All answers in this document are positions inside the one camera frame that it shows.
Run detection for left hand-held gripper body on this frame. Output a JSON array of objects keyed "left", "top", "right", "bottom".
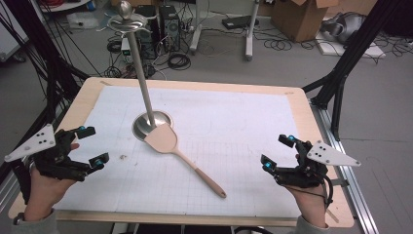
[{"left": 3, "top": 124, "right": 91, "bottom": 182}]

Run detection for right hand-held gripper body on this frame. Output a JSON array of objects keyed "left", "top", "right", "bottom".
[{"left": 272, "top": 139, "right": 361, "bottom": 189}]

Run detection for beige spatula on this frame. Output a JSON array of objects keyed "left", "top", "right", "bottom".
[{"left": 144, "top": 122, "right": 227, "bottom": 199}]

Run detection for metal utensil stand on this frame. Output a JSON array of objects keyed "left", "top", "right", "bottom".
[{"left": 106, "top": 0, "right": 174, "bottom": 142}]

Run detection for person's left hand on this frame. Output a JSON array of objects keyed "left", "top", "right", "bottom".
[{"left": 23, "top": 142, "right": 81, "bottom": 222}]

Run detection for person's right hand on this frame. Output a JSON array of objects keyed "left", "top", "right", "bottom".
[{"left": 285, "top": 154, "right": 327, "bottom": 228}]

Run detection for metal clip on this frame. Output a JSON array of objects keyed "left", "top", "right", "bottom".
[{"left": 328, "top": 177, "right": 350, "bottom": 188}]

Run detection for white grid mat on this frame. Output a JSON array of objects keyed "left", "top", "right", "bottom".
[{"left": 53, "top": 85, "right": 322, "bottom": 219}]

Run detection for small white power unit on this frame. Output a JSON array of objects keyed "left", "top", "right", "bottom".
[{"left": 120, "top": 37, "right": 134, "bottom": 64}]

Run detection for white stand leg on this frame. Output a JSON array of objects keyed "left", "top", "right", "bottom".
[
  {"left": 189, "top": 0, "right": 204, "bottom": 55},
  {"left": 244, "top": 0, "right": 261, "bottom": 62}
]

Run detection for black computer tower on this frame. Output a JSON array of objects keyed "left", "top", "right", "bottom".
[
  {"left": 134, "top": 4, "right": 161, "bottom": 60},
  {"left": 159, "top": 4, "right": 181, "bottom": 53}
]

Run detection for clear plastic bag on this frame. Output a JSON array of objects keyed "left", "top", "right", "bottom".
[{"left": 66, "top": 12, "right": 100, "bottom": 30}]

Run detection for white board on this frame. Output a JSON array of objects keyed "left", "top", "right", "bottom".
[{"left": 315, "top": 30, "right": 388, "bottom": 59}]

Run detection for cardboard box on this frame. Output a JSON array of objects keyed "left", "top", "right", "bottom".
[{"left": 271, "top": 0, "right": 379, "bottom": 43}]

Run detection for black flat device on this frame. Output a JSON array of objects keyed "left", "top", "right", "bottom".
[{"left": 221, "top": 15, "right": 260, "bottom": 30}]

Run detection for grey bag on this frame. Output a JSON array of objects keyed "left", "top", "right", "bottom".
[{"left": 320, "top": 12, "right": 366, "bottom": 45}]

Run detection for round white table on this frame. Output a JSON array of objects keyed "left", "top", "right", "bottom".
[{"left": 38, "top": 0, "right": 92, "bottom": 14}]

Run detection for aluminium rail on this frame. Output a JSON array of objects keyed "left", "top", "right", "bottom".
[{"left": 310, "top": 103, "right": 379, "bottom": 234}]

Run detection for black frame struts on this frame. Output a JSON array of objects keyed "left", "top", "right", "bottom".
[
  {"left": 0, "top": 0, "right": 91, "bottom": 183},
  {"left": 301, "top": 0, "right": 403, "bottom": 142}
]

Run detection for coiled black cable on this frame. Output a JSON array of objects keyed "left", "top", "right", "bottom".
[{"left": 167, "top": 52, "right": 192, "bottom": 71}]

